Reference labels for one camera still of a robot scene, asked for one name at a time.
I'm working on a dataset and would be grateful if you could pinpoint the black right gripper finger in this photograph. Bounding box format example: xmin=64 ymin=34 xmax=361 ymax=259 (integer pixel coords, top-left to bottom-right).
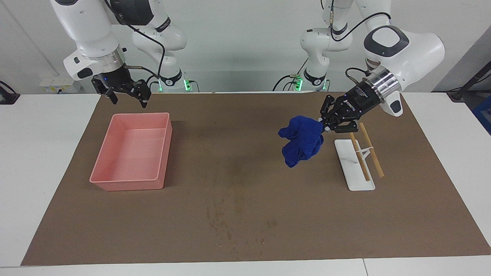
xmin=100 ymin=87 xmax=119 ymax=105
xmin=128 ymin=79 xmax=151 ymax=109

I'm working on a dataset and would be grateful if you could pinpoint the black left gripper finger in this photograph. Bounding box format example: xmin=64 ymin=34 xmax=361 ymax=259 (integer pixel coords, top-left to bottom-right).
xmin=321 ymin=95 xmax=344 ymax=122
xmin=325 ymin=115 xmax=360 ymax=134

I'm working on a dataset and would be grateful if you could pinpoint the blue towel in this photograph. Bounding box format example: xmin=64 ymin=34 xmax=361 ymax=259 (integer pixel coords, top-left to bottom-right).
xmin=278 ymin=115 xmax=325 ymax=168

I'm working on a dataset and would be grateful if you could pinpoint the wooden dowel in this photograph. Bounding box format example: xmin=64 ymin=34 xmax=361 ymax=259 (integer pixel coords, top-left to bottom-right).
xmin=348 ymin=127 xmax=371 ymax=182
xmin=359 ymin=123 xmax=385 ymax=178

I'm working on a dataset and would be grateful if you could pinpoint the white rack base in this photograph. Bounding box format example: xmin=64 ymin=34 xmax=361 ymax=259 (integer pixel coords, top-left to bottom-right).
xmin=334 ymin=139 xmax=376 ymax=191

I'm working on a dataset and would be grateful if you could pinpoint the white socket box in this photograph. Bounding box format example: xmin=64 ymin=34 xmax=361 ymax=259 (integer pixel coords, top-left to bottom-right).
xmin=40 ymin=75 xmax=82 ymax=94

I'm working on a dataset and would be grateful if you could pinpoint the pink plastic bin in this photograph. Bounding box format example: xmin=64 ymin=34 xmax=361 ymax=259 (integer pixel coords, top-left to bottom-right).
xmin=89 ymin=112 xmax=173 ymax=191

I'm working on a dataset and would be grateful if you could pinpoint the black stand leg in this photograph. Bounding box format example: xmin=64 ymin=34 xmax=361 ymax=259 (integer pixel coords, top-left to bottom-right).
xmin=447 ymin=61 xmax=491 ymax=102

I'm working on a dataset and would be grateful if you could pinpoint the black clamp foot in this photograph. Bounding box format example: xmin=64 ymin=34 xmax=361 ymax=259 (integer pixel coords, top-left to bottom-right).
xmin=0 ymin=80 xmax=20 ymax=105

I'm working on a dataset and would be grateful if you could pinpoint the brown table mat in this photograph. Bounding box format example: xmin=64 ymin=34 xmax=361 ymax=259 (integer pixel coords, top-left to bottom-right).
xmin=21 ymin=91 xmax=491 ymax=266

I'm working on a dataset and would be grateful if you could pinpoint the blue crate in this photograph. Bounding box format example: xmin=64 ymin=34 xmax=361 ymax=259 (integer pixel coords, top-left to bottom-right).
xmin=473 ymin=96 xmax=491 ymax=135

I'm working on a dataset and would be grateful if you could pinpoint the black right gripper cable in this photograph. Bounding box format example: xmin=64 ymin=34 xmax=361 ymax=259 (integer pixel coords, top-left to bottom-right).
xmin=104 ymin=0 xmax=166 ymax=83

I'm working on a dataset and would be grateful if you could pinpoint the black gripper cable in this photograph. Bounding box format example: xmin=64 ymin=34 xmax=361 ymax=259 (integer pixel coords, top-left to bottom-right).
xmin=328 ymin=0 xmax=392 ymax=83
xmin=104 ymin=0 xmax=166 ymax=83

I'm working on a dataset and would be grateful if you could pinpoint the black base cable bundle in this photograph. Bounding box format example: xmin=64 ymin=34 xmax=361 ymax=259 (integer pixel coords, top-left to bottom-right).
xmin=272 ymin=57 xmax=309 ymax=92

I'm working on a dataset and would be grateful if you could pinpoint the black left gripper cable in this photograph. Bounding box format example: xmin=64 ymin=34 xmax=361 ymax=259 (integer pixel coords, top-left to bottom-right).
xmin=328 ymin=0 xmax=392 ymax=83

